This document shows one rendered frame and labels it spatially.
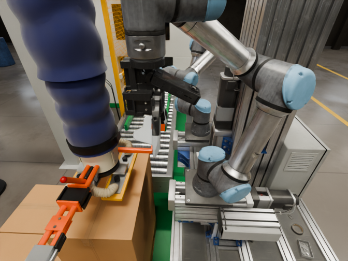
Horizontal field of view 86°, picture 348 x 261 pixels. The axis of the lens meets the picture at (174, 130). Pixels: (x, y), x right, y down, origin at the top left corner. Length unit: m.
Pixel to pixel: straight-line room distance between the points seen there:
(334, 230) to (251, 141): 1.97
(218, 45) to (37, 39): 0.52
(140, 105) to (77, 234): 0.78
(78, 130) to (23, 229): 1.07
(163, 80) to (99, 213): 0.83
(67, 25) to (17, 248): 1.39
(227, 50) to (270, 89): 0.17
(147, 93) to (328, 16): 0.71
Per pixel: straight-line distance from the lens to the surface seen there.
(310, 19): 0.90
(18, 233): 1.75
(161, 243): 1.99
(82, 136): 0.82
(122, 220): 1.03
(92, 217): 1.08
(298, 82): 0.61
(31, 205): 1.86
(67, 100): 0.76
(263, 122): 0.66
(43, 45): 0.70
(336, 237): 2.52
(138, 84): 0.41
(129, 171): 1.04
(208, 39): 0.57
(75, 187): 0.87
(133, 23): 0.36
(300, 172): 1.21
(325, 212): 2.67
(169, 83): 0.39
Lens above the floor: 1.81
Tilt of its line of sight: 34 degrees down
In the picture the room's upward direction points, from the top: straight up
